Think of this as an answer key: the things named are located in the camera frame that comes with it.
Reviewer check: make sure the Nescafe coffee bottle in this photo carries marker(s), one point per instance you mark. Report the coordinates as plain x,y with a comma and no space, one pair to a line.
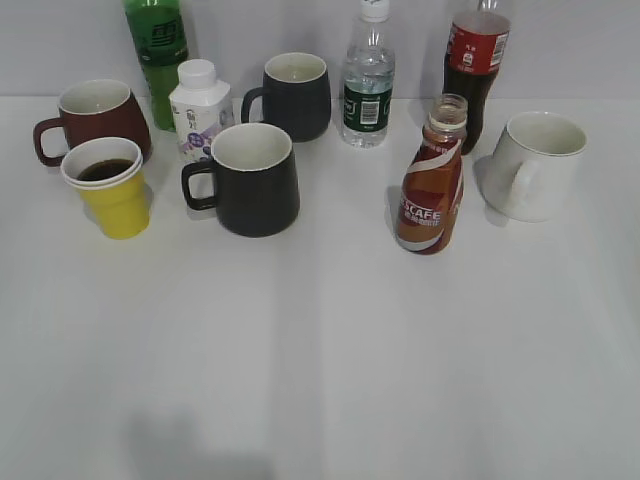
433,185

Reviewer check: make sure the yellow paper cup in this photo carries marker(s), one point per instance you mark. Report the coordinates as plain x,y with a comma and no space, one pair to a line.
107,174

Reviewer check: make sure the black mug front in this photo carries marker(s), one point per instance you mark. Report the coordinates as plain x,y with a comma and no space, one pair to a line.
250,180

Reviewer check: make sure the black mug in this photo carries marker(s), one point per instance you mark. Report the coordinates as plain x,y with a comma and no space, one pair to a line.
295,94
250,180

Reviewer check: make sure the black mug rear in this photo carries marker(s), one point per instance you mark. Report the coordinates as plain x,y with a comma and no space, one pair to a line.
295,94

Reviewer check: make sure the clear water bottle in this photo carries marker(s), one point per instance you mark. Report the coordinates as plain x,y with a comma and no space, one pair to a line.
368,77

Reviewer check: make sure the white yogurt drink bottle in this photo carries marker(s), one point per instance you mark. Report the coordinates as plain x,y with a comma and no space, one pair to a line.
201,106

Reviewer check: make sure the white ceramic mug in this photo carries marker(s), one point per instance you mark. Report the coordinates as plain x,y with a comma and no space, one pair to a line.
532,169

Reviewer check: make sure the cola bottle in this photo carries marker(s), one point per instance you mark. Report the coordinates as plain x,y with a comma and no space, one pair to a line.
477,40

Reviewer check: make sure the dark red ceramic mug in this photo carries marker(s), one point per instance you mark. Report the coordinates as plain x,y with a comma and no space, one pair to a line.
94,109

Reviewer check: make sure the green soda bottle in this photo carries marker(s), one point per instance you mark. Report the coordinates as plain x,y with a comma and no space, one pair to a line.
157,30

